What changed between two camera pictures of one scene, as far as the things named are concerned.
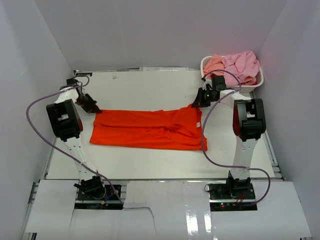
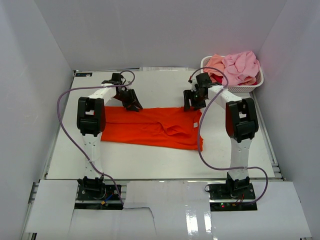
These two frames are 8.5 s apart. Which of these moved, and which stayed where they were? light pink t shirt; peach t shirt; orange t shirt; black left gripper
Moved: black left gripper
Stayed: peach t shirt; orange t shirt; light pink t shirt
